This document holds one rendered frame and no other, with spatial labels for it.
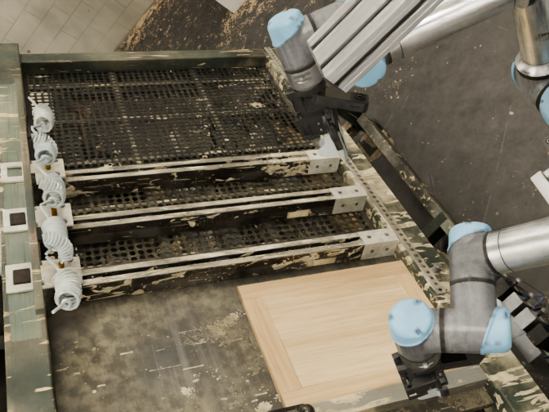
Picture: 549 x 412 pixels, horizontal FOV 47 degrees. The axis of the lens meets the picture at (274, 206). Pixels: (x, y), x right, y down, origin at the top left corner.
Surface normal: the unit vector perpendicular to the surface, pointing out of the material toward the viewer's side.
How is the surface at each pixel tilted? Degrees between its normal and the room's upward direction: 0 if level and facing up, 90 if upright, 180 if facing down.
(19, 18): 90
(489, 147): 0
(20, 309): 57
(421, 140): 0
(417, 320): 28
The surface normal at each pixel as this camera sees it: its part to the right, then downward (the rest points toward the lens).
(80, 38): 0.24, 0.72
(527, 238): -0.76, -0.23
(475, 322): -0.33, -0.40
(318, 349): 0.14, -0.77
